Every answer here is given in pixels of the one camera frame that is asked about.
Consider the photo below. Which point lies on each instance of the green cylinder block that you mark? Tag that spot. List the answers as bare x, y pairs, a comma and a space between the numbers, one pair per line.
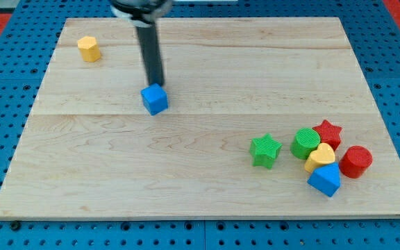
304, 142

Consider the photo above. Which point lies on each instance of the red cylinder block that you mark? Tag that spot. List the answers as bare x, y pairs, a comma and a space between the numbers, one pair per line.
355, 161

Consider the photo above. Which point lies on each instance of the green star block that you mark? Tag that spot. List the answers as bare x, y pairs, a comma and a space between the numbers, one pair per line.
264, 151

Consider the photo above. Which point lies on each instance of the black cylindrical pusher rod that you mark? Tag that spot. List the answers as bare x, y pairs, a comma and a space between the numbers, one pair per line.
151, 57

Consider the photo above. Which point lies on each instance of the light wooden board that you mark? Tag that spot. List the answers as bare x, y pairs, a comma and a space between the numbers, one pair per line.
90, 151

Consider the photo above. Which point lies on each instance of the blue triangular prism block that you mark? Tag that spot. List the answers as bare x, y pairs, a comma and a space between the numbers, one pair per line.
326, 179

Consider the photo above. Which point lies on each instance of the black and white robot end effector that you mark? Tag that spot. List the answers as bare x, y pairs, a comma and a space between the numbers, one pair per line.
141, 13

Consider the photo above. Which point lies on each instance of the yellow hexagon block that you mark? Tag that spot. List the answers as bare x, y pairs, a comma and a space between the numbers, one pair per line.
89, 49

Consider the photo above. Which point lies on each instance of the red star block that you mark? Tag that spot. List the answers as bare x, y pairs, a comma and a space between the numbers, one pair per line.
329, 134

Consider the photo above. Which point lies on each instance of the yellow heart block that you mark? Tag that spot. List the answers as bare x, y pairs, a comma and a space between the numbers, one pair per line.
322, 155

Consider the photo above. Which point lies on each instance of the blue cube block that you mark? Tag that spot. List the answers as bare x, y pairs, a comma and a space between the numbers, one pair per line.
154, 99

